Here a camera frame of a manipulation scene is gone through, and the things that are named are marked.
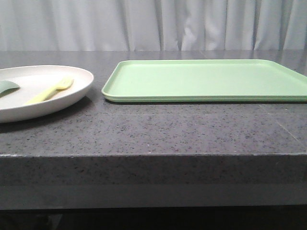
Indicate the light green serving tray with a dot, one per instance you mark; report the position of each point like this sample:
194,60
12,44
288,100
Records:
207,80

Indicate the white oval plate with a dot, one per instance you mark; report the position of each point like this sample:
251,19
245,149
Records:
32,81

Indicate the teal plastic knife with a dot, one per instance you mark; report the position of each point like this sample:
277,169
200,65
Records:
6,85

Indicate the grey pleated curtain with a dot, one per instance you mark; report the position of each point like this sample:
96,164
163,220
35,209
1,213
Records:
152,25

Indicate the yellow plastic fork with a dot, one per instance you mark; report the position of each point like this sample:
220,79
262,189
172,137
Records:
63,84

